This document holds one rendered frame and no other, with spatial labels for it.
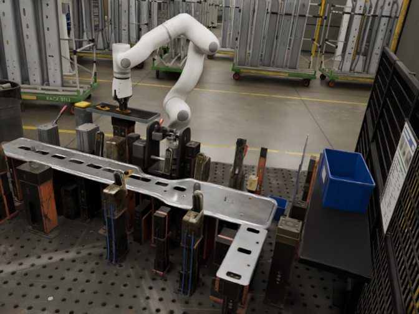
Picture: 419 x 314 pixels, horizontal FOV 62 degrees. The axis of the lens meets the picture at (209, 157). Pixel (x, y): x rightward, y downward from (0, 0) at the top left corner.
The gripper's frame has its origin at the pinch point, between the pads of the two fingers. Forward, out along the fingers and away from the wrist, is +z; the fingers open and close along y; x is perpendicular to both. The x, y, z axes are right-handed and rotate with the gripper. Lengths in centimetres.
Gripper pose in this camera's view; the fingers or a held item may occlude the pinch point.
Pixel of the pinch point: (123, 106)
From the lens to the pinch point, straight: 190.5
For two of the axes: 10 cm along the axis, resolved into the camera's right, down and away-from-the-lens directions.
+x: 8.1, 3.0, -5.0
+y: -5.8, 3.1, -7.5
